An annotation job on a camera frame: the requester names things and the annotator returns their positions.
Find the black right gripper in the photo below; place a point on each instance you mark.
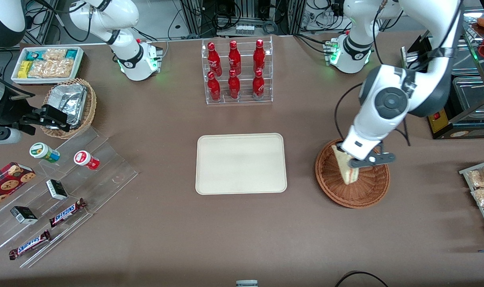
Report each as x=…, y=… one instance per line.
x=22, y=109

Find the triangular sandwich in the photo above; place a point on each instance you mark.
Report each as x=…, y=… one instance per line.
x=349, y=175

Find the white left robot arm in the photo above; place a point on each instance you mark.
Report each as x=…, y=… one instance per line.
x=385, y=103

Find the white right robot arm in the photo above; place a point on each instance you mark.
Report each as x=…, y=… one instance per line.
x=128, y=56

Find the brown wicker basket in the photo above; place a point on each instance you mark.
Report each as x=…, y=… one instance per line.
x=369, y=191

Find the light wicker basket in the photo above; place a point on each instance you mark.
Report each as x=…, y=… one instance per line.
x=88, y=115

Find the cream rectangular tray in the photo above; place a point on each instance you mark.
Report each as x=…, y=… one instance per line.
x=242, y=163

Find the silver foil wrapped pack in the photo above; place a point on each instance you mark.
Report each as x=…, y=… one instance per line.
x=68, y=103

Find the green lidded snack jar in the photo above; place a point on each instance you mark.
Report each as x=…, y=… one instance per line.
x=42, y=152

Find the white plastic bin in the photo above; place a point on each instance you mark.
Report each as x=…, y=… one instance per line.
x=14, y=77

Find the clear cracker bag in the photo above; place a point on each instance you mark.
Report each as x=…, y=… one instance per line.
x=54, y=54
x=50, y=69

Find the yellow snack packet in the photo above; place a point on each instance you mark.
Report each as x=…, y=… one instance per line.
x=24, y=69

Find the red lidded snack jar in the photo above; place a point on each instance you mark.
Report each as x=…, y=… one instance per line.
x=84, y=158

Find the teal snack packet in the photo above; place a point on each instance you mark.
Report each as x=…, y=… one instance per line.
x=71, y=54
x=34, y=55

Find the black food warmer appliance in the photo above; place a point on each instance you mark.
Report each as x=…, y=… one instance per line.
x=439, y=123

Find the small dark green box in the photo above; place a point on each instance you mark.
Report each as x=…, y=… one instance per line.
x=56, y=189
x=24, y=215

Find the red chocolate chip cookie box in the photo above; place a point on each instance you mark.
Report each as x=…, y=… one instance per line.
x=6, y=183

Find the clear acrylic stepped stand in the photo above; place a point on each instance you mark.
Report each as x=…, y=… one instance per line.
x=106, y=175

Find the Snickers chocolate bar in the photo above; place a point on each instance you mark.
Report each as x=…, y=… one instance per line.
x=65, y=214
x=28, y=245

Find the steel food pan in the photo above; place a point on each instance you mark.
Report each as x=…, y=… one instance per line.
x=473, y=99
x=467, y=59

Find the red soda bottle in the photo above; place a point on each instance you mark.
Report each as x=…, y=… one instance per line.
x=235, y=59
x=214, y=88
x=258, y=84
x=214, y=59
x=234, y=85
x=259, y=57

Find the clear acrylic bottle rack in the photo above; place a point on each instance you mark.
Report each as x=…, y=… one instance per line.
x=225, y=99

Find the white power strip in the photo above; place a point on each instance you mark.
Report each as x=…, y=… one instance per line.
x=245, y=29

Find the small grey device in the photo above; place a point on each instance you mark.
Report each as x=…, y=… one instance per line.
x=246, y=284

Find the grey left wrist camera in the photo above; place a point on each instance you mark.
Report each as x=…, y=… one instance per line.
x=375, y=160

